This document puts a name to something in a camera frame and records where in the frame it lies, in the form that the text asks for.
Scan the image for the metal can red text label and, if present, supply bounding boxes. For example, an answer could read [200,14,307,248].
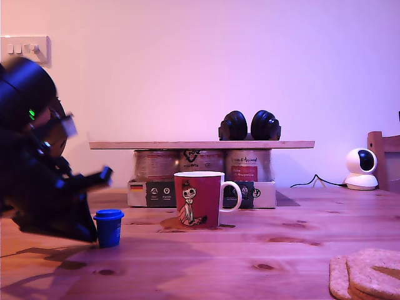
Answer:
[133,149,181,183]

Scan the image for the white wall switch plate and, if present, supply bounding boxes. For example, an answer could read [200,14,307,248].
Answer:
[0,35,53,69]

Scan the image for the metal can black logo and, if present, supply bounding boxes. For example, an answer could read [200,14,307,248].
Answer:
[178,149,226,174]

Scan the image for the red cartoon print mug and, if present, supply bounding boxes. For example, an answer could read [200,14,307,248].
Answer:
[173,171,243,230]

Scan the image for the black camera cable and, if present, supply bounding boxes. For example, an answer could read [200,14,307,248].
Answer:
[289,174,348,189]

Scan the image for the black headphones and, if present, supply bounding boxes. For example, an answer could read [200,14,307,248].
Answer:
[217,109,283,142]

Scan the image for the white round security camera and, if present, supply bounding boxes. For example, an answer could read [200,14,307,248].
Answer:
[344,147,379,191]

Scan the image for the metal can pink label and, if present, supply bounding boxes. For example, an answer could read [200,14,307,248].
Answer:
[224,149,273,183]

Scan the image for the light wooden board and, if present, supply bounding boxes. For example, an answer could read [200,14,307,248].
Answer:
[89,140,316,151]

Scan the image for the white cardboard can tray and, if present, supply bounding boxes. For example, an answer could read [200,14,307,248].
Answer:
[127,178,277,209]

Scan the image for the wooden chair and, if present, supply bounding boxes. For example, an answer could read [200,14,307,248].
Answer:
[367,131,400,193]

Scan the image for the blue coffee capsule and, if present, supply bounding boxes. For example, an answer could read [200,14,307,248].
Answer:
[92,209,125,249]

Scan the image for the cork coaster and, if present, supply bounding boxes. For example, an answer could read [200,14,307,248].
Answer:
[347,284,374,300]
[329,254,354,300]
[345,248,400,299]

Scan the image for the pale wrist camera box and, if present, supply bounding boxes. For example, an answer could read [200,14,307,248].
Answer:
[60,113,79,138]

